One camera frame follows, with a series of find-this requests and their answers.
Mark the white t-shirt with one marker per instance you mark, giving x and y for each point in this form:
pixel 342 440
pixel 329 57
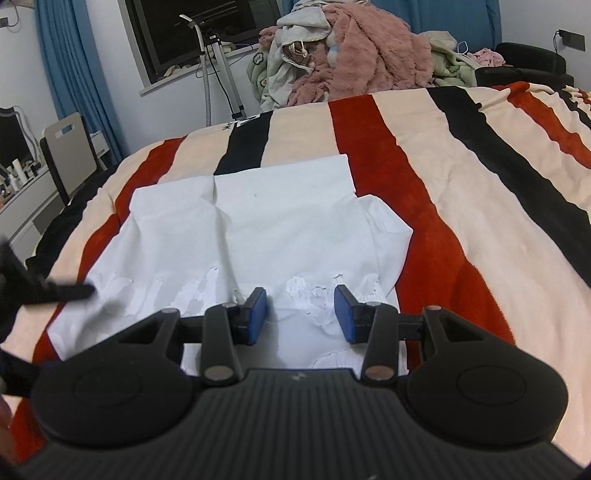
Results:
pixel 286 217

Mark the black armchair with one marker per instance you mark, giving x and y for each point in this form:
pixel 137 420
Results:
pixel 531 57

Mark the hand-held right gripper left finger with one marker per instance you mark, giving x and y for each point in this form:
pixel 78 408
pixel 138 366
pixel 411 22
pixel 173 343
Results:
pixel 256 316

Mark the wavy vanity mirror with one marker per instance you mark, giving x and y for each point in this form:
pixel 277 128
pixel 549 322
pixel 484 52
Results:
pixel 11 138

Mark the garment steamer stand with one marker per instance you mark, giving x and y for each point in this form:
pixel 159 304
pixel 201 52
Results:
pixel 228 78

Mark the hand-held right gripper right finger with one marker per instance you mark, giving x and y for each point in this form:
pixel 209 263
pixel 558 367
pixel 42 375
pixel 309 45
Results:
pixel 345 316

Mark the green printed blanket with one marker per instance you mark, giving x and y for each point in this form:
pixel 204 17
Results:
pixel 258 74

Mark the dark window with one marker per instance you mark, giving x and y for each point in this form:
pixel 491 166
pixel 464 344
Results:
pixel 184 32

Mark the small beige cloth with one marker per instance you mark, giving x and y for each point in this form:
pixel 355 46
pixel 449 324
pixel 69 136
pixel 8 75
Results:
pixel 178 70

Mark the blue curtain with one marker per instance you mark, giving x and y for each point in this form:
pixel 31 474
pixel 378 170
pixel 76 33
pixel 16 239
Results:
pixel 74 69
pixel 452 16

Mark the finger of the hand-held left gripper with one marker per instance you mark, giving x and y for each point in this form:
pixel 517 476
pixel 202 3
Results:
pixel 60 294

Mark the pink fluffy blanket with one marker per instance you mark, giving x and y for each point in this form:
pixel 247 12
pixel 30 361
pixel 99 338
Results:
pixel 369 55

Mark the white hooded garment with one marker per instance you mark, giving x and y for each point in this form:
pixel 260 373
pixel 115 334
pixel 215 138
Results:
pixel 281 69

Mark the row of cosmetic bottles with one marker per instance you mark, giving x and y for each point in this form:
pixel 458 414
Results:
pixel 18 177

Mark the light green blanket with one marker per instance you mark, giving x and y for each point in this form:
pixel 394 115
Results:
pixel 450 64

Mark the white vanity desk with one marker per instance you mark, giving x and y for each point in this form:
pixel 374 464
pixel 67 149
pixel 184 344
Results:
pixel 23 203

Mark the white black chair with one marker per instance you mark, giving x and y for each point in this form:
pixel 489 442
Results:
pixel 69 152

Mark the beige sweatshirt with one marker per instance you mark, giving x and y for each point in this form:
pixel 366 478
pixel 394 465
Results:
pixel 304 16

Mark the striped fleece blanket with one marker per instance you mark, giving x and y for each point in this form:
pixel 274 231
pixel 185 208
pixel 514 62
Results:
pixel 461 184

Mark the grey wall socket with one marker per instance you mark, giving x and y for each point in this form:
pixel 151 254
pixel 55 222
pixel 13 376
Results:
pixel 4 21

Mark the pink garment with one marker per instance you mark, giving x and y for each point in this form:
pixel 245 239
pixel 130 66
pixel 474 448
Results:
pixel 485 57

